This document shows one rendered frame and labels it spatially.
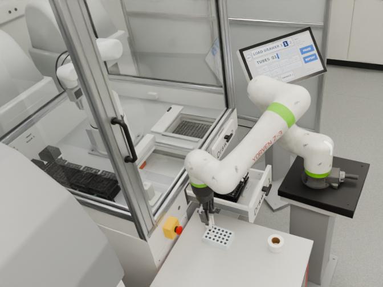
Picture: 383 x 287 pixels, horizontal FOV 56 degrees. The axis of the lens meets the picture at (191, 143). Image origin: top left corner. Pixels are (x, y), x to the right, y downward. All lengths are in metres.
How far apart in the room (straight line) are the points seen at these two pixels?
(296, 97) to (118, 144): 0.68
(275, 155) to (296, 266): 1.30
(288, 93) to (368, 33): 3.00
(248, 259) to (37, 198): 1.08
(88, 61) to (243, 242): 1.06
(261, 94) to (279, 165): 1.45
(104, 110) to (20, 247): 0.54
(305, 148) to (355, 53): 2.81
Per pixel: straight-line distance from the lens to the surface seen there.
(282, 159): 2.86
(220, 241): 1.67
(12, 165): 0.81
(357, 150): 3.39
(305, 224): 2.05
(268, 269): 1.63
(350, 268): 2.59
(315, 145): 1.74
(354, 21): 4.34
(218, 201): 1.70
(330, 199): 1.83
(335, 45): 4.48
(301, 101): 1.41
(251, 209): 1.62
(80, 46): 1.05
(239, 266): 1.64
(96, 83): 1.10
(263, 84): 1.50
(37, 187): 0.79
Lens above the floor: 2.15
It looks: 38 degrees down
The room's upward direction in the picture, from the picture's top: 11 degrees counter-clockwise
